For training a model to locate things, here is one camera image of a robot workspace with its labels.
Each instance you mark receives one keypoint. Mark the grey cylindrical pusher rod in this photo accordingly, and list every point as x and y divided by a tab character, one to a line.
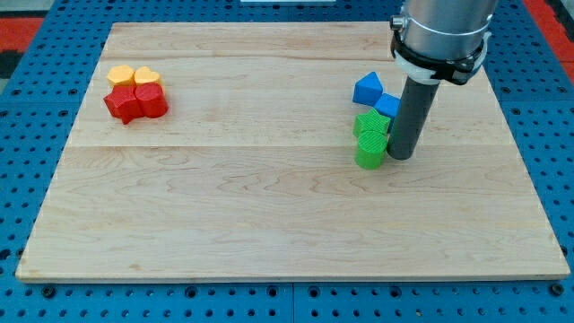
415	104

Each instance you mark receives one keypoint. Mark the red cylinder block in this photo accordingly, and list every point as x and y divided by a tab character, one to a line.
152	100

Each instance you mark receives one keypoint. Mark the green star block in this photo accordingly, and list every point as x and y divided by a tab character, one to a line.
371	121

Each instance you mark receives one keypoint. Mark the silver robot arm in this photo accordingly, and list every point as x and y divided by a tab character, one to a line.
443	29

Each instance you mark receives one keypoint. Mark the yellow hexagon block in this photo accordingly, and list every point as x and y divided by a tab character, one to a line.
121	75

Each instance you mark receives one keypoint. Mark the red star block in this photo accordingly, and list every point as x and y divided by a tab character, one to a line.
123	104

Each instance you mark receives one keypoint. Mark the light wooden board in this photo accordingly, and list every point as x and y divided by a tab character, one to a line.
250	175

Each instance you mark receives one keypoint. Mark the yellow heart block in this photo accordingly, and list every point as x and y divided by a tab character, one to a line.
145	74

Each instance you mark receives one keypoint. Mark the blue triangle block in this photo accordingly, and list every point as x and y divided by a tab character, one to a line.
368	90

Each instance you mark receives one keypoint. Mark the blue cube block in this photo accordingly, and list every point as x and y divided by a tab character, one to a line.
388	106

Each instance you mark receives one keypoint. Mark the green cylinder block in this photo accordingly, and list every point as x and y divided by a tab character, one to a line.
371	147

